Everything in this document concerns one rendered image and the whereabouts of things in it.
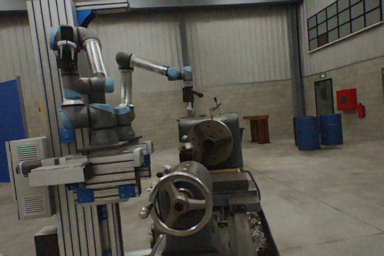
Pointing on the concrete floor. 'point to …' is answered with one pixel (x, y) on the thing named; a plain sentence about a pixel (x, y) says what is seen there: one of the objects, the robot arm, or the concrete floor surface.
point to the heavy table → (259, 128)
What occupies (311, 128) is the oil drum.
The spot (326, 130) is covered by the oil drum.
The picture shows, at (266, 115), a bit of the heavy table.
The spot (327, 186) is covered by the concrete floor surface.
